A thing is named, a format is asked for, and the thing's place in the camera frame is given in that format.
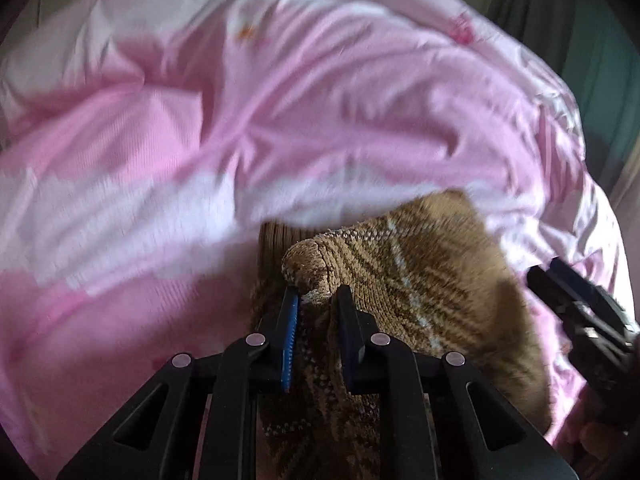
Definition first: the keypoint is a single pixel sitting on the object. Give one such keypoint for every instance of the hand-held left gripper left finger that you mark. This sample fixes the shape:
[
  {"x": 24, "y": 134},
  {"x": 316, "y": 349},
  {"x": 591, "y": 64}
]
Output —
[{"x": 290, "y": 342}]

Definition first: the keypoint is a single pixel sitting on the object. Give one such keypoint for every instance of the dark green curtain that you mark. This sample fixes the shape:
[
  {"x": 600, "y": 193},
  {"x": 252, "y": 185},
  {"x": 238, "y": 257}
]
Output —
[{"x": 575, "y": 25}]

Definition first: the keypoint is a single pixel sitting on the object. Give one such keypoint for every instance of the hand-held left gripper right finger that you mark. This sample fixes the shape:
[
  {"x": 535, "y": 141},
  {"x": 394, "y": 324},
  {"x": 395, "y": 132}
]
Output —
[{"x": 348, "y": 342}]

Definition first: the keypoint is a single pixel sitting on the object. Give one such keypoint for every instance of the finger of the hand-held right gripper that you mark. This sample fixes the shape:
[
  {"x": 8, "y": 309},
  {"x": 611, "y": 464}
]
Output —
[{"x": 557, "y": 285}]

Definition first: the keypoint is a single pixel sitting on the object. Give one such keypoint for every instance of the brown plaid knitted sweater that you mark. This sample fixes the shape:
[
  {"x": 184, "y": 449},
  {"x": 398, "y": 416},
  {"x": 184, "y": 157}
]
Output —
[{"x": 425, "y": 270}]

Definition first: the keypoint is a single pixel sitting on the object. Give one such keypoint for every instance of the pink floral blanket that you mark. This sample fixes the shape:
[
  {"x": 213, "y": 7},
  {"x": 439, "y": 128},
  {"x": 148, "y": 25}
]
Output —
[{"x": 250, "y": 110}]

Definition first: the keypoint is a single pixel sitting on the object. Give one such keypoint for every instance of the person's right hand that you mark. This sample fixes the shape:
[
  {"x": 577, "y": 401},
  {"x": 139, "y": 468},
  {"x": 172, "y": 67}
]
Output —
[{"x": 595, "y": 437}]

